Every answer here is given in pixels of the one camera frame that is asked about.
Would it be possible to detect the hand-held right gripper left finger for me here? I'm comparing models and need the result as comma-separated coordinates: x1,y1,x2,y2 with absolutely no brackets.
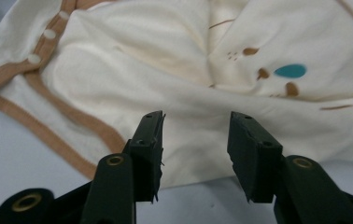
123,110,166,203

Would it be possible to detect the cream baby bodysuit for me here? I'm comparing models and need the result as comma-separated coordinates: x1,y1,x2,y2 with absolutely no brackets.
0,0,353,189

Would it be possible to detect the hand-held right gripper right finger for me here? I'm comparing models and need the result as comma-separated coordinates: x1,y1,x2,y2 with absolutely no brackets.
227,111,284,203

